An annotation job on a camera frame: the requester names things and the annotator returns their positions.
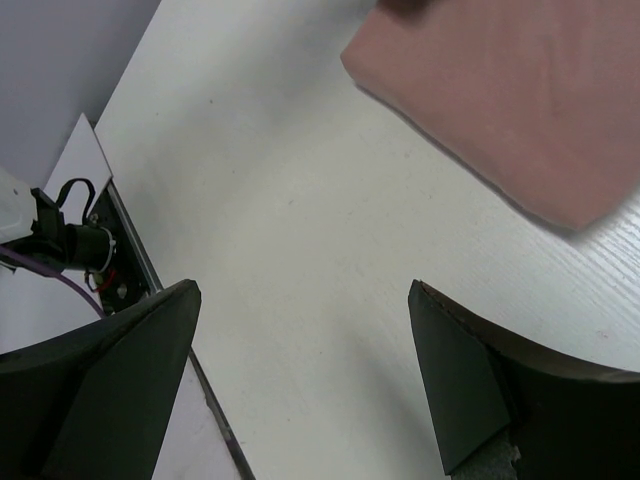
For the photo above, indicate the pink printed t shirt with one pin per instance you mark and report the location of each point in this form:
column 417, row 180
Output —
column 540, row 98

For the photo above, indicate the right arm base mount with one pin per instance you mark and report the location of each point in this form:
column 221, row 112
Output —
column 103, row 245

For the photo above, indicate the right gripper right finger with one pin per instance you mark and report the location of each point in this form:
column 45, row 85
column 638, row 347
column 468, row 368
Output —
column 505, row 407

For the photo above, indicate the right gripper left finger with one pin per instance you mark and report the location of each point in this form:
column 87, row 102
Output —
column 95, row 403

